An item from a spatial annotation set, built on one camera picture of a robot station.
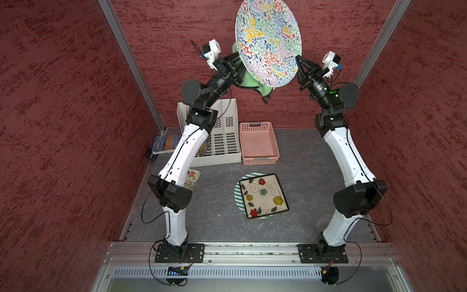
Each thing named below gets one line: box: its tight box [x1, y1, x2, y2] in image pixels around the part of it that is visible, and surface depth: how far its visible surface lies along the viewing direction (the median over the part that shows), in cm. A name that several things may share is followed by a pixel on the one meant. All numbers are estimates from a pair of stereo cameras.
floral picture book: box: [182, 168, 202, 192], surface depth 99 cm
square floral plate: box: [238, 173, 290, 219], surface depth 91 cm
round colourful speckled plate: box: [234, 0, 303, 89], surface depth 51 cm
